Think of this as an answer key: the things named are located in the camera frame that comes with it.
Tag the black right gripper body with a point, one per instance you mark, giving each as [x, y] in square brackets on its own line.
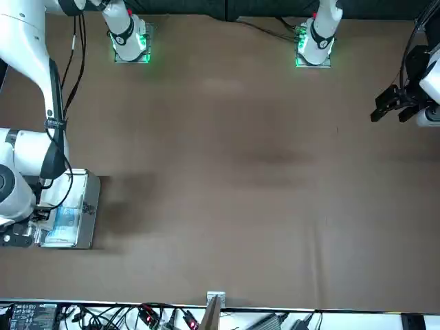
[15, 237]

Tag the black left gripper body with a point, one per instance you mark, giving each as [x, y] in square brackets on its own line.
[417, 65]

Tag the white plastic medicine box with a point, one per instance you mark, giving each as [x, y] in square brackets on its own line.
[51, 194]

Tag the clear bandage packet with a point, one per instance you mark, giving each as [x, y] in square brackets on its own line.
[63, 225]

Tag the silver aluminium medical kit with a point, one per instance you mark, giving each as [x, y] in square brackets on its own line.
[90, 227]

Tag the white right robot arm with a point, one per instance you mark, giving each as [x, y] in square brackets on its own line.
[20, 41]

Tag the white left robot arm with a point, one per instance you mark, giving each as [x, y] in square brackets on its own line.
[323, 38]

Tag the black box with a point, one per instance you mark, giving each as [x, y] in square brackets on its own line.
[412, 323]

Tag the large labelled black power adapter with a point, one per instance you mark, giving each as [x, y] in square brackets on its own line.
[32, 316]

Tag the black plug with red light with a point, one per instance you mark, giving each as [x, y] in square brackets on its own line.
[149, 314]
[190, 319]

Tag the small black power adapter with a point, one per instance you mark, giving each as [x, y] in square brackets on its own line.
[307, 323]

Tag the grey power adapter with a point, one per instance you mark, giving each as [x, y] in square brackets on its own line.
[269, 321]

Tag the aluminium camera post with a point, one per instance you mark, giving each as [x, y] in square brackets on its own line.
[214, 309]

